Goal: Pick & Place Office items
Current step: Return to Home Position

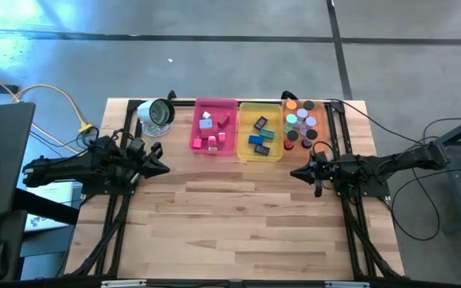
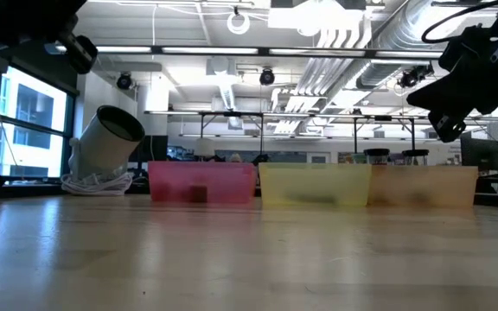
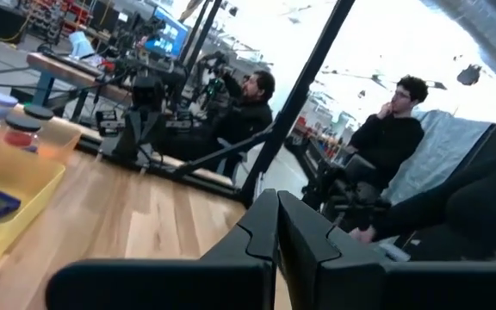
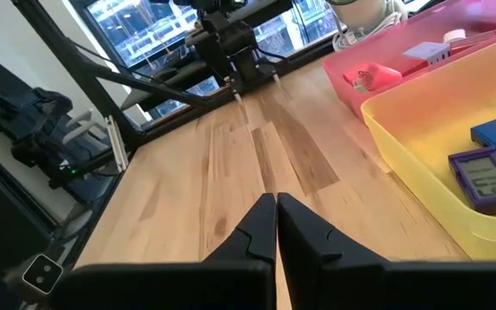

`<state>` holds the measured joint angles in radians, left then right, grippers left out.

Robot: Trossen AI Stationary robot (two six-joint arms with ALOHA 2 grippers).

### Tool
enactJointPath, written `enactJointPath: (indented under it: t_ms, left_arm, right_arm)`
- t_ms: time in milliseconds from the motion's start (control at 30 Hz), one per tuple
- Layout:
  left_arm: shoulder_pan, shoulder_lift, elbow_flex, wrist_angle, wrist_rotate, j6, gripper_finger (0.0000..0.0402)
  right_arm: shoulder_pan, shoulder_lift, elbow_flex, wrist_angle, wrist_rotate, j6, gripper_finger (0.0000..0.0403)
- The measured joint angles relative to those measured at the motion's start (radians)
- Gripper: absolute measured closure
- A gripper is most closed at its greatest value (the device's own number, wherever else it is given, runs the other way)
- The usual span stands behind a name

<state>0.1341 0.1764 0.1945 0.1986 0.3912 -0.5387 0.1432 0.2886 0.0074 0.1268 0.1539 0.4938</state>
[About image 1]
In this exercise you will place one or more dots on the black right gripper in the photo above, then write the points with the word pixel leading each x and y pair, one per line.
pixel 325 170

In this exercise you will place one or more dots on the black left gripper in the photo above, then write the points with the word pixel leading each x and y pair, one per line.
pixel 140 154

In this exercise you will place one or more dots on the black disc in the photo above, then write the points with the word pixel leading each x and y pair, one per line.
pixel 310 136

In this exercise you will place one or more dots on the black hourglass red sand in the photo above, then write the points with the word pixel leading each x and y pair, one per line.
pixel 291 137

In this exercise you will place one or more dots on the small pink cube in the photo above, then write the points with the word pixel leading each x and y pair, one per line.
pixel 197 143

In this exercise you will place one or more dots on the dark purple rectangular box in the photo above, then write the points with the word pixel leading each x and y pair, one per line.
pixel 261 150

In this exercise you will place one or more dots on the teal rectangular box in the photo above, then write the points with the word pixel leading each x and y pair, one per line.
pixel 267 133

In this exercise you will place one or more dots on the teal hourglass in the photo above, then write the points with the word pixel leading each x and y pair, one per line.
pixel 291 119

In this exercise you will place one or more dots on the blue rectangular block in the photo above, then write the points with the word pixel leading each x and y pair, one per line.
pixel 256 139

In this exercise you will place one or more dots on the small red white plug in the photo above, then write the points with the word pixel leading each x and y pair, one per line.
pixel 212 140

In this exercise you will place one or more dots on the lavender wall charger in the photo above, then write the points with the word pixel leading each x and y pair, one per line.
pixel 205 124

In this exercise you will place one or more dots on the small dark purple box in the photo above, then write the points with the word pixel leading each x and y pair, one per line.
pixel 260 122

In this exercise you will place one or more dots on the orange hourglass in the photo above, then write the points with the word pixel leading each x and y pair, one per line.
pixel 291 105

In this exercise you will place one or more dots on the small white cube adapter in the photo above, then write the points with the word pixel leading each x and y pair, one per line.
pixel 206 115

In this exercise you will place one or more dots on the yellow translucent plastic bin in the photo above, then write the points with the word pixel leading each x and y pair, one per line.
pixel 250 116

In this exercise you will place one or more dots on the dark red charger block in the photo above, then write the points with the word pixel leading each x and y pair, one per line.
pixel 223 120

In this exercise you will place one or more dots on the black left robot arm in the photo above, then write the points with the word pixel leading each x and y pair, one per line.
pixel 74 166

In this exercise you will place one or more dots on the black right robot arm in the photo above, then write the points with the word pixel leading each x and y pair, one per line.
pixel 394 162

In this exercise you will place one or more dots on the orange translucent plastic bin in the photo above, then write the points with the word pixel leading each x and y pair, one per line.
pixel 320 116

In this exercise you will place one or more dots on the pink translucent plastic bin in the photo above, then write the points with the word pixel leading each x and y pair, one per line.
pixel 230 108

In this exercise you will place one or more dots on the white paper booklet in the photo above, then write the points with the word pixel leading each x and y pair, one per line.
pixel 54 194

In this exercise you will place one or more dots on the black desk leg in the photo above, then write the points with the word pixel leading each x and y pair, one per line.
pixel 46 206

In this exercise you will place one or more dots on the dark grey side desk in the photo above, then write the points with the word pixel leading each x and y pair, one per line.
pixel 2 136

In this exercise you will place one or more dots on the black aluminium table frame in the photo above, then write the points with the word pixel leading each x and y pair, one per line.
pixel 190 102

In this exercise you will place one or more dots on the silver metal bracket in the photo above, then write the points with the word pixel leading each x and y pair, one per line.
pixel 347 284
pixel 123 283

